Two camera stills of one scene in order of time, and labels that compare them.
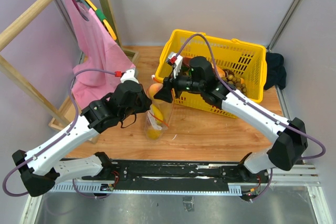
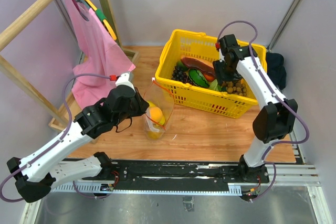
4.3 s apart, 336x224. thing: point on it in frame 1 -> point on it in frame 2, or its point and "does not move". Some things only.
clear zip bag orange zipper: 158,116 does not move
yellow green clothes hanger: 100,15 does not move
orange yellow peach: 153,88 -> 156,113
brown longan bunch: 228,77 does not move
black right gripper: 165,93 -> 221,76
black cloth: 276,74 does not move
